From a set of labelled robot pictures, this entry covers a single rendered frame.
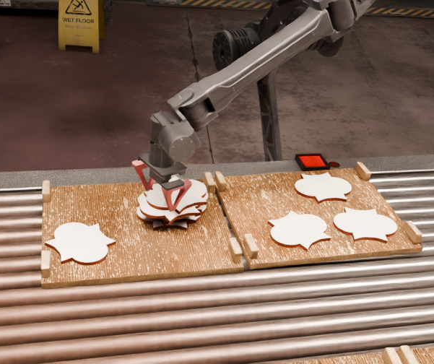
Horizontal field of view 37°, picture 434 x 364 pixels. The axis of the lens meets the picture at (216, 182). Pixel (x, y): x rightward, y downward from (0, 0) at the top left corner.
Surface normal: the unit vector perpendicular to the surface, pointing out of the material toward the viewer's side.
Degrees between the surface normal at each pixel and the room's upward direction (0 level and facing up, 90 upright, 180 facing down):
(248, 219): 0
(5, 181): 0
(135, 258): 0
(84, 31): 78
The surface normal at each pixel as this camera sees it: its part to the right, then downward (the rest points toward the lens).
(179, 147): 0.44, 0.50
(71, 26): 0.04, 0.35
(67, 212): 0.07, -0.84
